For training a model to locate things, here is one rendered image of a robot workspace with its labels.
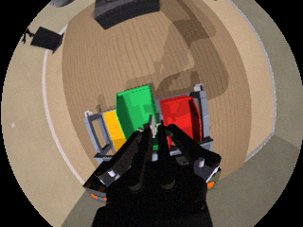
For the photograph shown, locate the green bin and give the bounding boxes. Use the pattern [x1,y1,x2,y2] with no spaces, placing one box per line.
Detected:
[116,84,157,141]

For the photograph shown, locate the red bin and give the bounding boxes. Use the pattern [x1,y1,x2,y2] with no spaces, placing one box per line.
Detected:
[160,96,202,142]

